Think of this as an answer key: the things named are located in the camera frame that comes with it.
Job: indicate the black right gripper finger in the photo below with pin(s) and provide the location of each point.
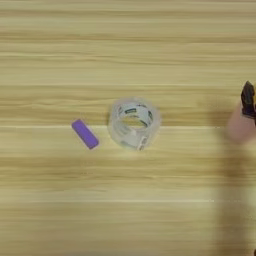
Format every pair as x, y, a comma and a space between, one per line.
248, 100

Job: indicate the pink plastic cup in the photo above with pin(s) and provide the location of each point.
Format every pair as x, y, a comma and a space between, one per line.
238, 128

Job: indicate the purple rectangular eraser block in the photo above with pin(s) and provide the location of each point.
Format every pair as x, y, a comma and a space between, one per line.
85, 134

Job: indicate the clear packing tape roll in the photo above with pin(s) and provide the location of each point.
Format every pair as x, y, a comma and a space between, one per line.
116, 133

